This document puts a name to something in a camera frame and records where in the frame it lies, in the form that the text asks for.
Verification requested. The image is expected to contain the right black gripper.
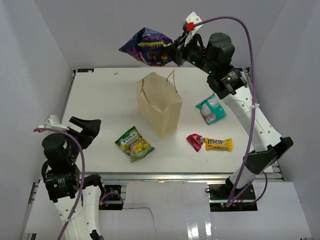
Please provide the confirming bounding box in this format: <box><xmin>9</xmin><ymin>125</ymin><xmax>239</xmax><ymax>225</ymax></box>
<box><xmin>163</xmin><ymin>31</ymin><xmax>218</xmax><ymax>75</ymax></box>

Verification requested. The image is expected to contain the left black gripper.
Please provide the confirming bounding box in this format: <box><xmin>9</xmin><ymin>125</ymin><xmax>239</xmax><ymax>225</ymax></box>
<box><xmin>60</xmin><ymin>115</ymin><xmax>101</xmax><ymax>162</ymax></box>

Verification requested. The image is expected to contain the dark blue chips bag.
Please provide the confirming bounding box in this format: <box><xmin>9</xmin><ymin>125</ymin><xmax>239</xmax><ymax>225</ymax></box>
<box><xmin>118</xmin><ymin>27</ymin><xmax>173</xmax><ymax>67</ymax></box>

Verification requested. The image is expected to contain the green Fox's candy bag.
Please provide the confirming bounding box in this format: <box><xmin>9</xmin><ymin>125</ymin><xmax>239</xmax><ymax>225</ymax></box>
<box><xmin>115</xmin><ymin>126</ymin><xmax>155</xmax><ymax>163</ymax></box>

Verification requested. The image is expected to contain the beige paper bag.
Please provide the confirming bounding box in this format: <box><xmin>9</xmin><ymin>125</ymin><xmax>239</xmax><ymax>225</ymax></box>
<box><xmin>136</xmin><ymin>71</ymin><xmax>183</xmax><ymax>140</ymax></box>

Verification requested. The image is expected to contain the teal snack pack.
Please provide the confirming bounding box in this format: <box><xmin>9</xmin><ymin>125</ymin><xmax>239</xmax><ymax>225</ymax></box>
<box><xmin>195</xmin><ymin>93</ymin><xmax>227</xmax><ymax>125</ymax></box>

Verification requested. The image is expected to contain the red candy wrapper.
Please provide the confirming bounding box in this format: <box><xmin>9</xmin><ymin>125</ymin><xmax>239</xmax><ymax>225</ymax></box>
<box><xmin>186</xmin><ymin>133</ymin><xmax>204</xmax><ymax>152</ymax></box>

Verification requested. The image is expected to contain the yellow M&M's pack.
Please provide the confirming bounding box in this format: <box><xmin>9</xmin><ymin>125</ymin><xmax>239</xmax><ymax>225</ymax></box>
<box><xmin>204</xmin><ymin>138</ymin><xmax>233</xmax><ymax>152</ymax></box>

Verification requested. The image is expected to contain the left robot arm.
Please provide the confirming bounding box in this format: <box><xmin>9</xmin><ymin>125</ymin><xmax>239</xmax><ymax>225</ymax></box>
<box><xmin>36</xmin><ymin>115</ymin><xmax>106</xmax><ymax>240</ymax></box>

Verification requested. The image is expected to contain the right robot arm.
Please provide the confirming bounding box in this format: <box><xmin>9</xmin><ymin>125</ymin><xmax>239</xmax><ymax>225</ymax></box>
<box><xmin>163</xmin><ymin>32</ymin><xmax>294</xmax><ymax>200</ymax></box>

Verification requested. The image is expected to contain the left blue corner label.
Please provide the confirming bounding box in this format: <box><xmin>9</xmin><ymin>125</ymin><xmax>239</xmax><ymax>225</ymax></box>
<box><xmin>76</xmin><ymin>68</ymin><xmax>95</xmax><ymax>73</ymax></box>

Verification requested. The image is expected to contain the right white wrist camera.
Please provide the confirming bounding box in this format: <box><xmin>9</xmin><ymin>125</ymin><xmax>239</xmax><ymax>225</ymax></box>
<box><xmin>183</xmin><ymin>11</ymin><xmax>202</xmax><ymax>45</ymax></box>

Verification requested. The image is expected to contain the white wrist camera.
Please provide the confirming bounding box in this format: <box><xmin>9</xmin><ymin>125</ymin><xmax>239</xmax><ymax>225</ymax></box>
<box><xmin>183</xmin><ymin>11</ymin><xmax>202</xmax><ymax>45</ymax></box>
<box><xmin>43</xmin><ymin>114</ymin><xmax>68</xmax><ymax>131</ymax></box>

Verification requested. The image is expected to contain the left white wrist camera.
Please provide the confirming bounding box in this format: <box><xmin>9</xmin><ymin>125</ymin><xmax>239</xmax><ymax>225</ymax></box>
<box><xmin>43</xmin><ymin>114</ymin><xmax>68</xmax><ymax>131</ymax></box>

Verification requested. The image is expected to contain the aluminium table frame rail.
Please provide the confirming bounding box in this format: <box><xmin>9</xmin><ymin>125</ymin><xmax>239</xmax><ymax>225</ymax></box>
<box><xmin>43</xmin><ymin>172</ymin><xmax>283</xmax><ymax>182</ymax></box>

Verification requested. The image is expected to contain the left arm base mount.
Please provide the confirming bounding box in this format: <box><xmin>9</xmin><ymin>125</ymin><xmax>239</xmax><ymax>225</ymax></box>
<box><xmin>99</xmin><ymin>184</ymin><xmax>123</xmax><ymax>211</ymax></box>

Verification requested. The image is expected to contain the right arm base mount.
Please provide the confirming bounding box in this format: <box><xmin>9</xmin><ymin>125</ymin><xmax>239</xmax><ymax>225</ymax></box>
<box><xmin>204</xmin><ymin>184</ymin><xmax>258</xmax><ymax>213</ymax></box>

